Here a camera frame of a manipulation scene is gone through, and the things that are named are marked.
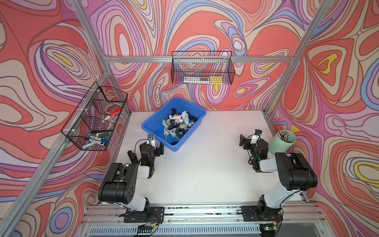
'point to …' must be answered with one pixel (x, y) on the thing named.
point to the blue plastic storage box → (154, 124)
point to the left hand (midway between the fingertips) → (154, 142)
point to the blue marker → (103, 140)
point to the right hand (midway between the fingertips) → (248, 138)
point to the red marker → (118, 110)
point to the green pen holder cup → (282, 141)
